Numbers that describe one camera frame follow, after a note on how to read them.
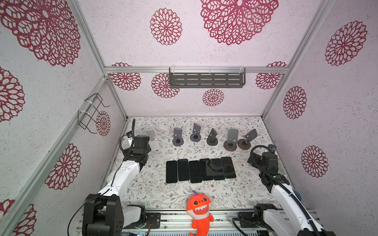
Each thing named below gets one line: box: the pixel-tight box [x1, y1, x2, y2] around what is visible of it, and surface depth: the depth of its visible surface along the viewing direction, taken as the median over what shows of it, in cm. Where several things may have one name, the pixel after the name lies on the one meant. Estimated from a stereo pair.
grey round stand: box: [172, 127, 185, 147], surface depth 105 cm
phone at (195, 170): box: [189, 160, 202, 184], surface depth 92 cm
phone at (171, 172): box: [165, 160, 178, 184], surface depth 93 cm
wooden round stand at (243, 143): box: [237, 135, 252, 150], surface depth 105 cm
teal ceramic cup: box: [292, 188, 303, 203], surface depth 77 cm
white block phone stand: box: [145, 128, 161, 151], surface depth 103 cm
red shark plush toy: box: [185, 190, 214, 236], surface depth 71 cm
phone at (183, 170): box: [177, 158, 190, 182], surface depth 94 cm
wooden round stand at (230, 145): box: [223, 128, 239, 152], surface depth 100 cm
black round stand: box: [206, 128, 219, 146], surface depth 105 cm
